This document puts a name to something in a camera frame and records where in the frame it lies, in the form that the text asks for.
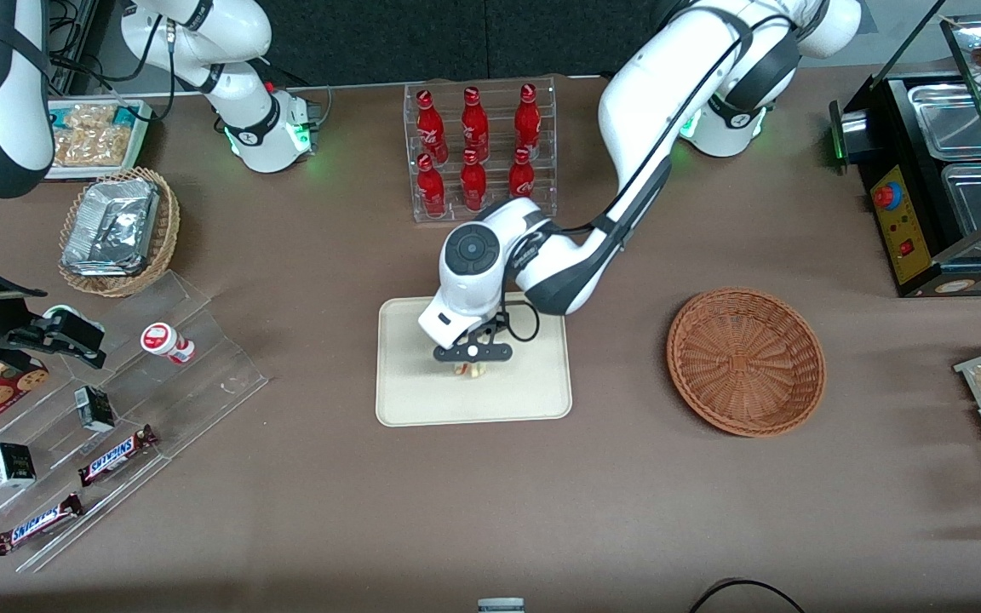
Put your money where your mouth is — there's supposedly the cream plastic tray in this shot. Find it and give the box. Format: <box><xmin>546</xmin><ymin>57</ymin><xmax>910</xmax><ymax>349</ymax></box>
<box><xmin>375</xmin><ymin>292</ymin><xmax>574</xmax><ymax>427</ymax></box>

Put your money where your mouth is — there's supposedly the tan wicker basket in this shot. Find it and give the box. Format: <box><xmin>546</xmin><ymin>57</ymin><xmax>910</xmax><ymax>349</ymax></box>
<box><xmin>58</xmin><ymin>166</ymin><xmax>181</xmax><ymax>299</ymax></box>

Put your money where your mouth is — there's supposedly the white tray of snack bags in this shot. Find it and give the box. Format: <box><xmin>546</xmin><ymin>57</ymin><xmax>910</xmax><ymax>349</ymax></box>
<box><xmin>45</xmin><ymin>97</ymin><xmax>154</xmax><ymax>180</ymax></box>

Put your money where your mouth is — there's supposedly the round brown wicker basket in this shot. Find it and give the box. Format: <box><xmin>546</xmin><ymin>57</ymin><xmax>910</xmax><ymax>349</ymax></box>
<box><xmin>666</xmin><ymin>288</ymin><xmax>827</xmax><ymax>438</ymax></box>

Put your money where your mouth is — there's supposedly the small black carton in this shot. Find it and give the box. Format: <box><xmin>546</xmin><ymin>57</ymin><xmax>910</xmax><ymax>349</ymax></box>
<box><xmin>0</xmin><ymin>442</ymin><xmax>37</xmax><ymax>490</ymax></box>
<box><xmin>74</xmin><ymin>385</ymin><xmax>118</xmax><ymax>433</ymax></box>

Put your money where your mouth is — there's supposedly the small red white bottle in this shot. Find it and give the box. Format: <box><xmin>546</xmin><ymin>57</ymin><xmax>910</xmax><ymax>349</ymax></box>
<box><xmin>141</xmin><ymin>322</ymin><xmax>197</xmax><ymax>365</ymax></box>

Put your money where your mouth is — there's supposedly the stack of foil trays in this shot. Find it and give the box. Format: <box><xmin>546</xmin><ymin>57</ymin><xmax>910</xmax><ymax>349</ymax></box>
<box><xmin>61</xmin><ymin>176</ymin><xmax>160</xmax><ymax>278</ymax></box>

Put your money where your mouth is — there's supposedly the clear acrylic bottle rack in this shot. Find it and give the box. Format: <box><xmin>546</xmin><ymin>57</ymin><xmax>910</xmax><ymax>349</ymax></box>
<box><xmin>403</xmin><ymin>76</ymin><xmax>559</xmax><ymax>225</ymax></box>

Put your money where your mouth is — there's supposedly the Snickers bar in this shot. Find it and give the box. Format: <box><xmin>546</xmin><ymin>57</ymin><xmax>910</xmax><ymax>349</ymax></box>
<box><xmin>0</xmin><ymin>492</ymin><xmax>85</xmax><ymax>557</ymax></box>
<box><xmin>77</xmin><ymin>423</ymin><xmax>158</xmax><ymax>488</ymax></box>

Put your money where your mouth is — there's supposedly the red cola bottle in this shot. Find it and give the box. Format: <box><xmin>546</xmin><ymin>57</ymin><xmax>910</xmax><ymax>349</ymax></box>
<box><xmin>416</xmin><ymin>89</ymin><xmax>449</xmax><ymax>164</ymax></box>
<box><xmin>416</xmin><ymin>152</ymin><xmax>448</xmax><ymax>219</ymax></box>
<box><xmin>460</xmin><ymin>149</ymin><xmax>489</xmax><ymax>214</ymax></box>
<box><xmin>514</xmin><ymin>83</ymin><xmax>542</xmax><ymax>156</ymax></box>
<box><xmin>461</xmin><ymin>86</ymin><xmax>491</xmax><ymax>161</ymax></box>
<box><xmin>508</xmin><ymin>146</ymin><xmax>536</xmax><ymax>200</ymax></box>

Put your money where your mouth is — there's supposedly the clear acrylic stepped display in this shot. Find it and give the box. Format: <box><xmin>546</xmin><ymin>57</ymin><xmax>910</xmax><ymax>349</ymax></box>
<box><xmin>0</xmin><ymin>270</ymin><xmax>271</xmax><ymax>574</ymax></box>

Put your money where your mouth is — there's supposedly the black food warmer cabinet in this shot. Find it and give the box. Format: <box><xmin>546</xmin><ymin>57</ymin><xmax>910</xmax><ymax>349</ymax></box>
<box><xmin>828</xmin><ymin>0</ymin><xmax>981</xmax><ymax>298</ymax></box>

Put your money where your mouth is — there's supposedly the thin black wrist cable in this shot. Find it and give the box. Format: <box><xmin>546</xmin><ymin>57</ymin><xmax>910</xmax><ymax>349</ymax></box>
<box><xmin>490</xmin><ymin>300</ymin><xmax>543</xmax><ymax>345</ymax></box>

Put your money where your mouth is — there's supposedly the black cable loop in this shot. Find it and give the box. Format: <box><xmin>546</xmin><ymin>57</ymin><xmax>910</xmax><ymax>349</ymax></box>
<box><xmin>688</xmin><ymin>578</ymin><xmax>807</xmax><ymax>613</ymax></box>

